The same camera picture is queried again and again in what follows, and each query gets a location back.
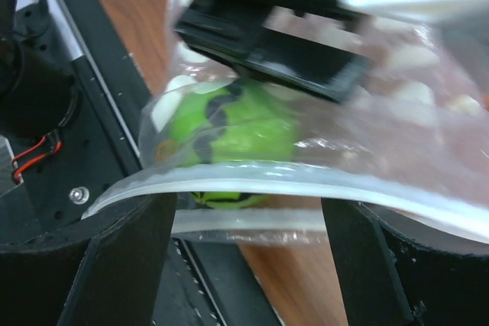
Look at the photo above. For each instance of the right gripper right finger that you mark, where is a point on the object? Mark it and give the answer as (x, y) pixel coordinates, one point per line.
(393, 270)

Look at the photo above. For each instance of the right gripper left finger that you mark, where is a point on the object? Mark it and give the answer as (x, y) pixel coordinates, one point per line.
(102, 270)

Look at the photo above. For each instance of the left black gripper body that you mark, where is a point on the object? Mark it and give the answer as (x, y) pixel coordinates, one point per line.
(232, 32)

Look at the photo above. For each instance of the polka dot zip bag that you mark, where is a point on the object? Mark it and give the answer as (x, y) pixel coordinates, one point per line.
(413, 138)

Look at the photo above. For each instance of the green fake lime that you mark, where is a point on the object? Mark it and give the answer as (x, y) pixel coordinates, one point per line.
(202, 123)

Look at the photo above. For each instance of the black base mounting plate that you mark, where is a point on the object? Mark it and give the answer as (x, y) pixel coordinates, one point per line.
(48, 182)

